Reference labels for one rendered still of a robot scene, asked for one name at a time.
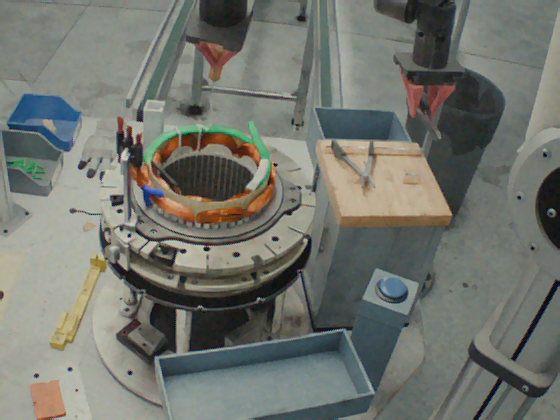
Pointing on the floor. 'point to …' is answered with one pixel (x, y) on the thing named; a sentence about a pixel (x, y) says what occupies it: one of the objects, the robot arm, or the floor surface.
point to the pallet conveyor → (173, 48)
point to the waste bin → (462, 169)
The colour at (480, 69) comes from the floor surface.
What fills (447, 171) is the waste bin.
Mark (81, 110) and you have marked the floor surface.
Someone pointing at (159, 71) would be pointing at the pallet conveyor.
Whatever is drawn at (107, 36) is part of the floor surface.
